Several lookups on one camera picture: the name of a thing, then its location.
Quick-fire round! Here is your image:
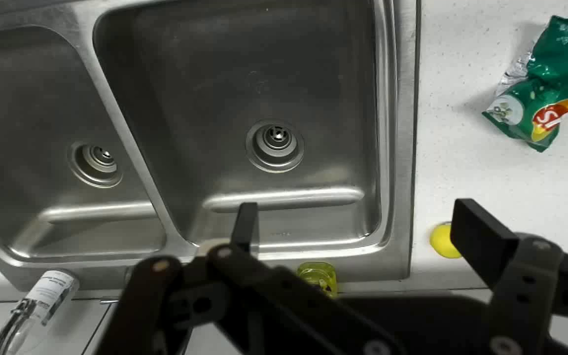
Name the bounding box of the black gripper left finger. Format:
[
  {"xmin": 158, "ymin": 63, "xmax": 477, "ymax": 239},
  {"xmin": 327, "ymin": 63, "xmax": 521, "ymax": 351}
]
[{"xmin": 97, "ymin": 204, "xmax": 406, "ymax": 355}]

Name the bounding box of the green snack packet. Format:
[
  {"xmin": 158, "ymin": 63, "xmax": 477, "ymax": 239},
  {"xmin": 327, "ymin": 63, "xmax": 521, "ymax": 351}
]
[{"xmin": 483, "ymin": 16, "xmax": 568, "ymax": 152}]

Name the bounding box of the stainless steel double sink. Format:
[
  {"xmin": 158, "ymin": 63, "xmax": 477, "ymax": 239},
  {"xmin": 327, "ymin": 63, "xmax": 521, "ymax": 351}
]
[{"xmin": 0, "ymin": 0, "xmax": 420, "ymax": 290}]

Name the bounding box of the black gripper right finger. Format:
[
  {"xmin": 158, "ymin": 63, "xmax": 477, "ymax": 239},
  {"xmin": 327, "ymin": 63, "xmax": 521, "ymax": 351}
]
[{"xmin": 450, "ymin": 198, "xmax": 568, "ymax": 355}]

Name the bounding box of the chrome faucet with white filter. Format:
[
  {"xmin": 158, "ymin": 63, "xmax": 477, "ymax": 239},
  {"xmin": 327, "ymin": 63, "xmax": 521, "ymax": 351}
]
[{"xmin": 0, "ymin": 271, "xmax": 79, "ymax": 355}]

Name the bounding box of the yellow sticker on counter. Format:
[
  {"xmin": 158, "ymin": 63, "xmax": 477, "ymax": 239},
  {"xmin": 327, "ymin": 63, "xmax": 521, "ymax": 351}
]
[{"xmin": 430, "ymin": 223, "xmax": 461, "ymax": 259}]

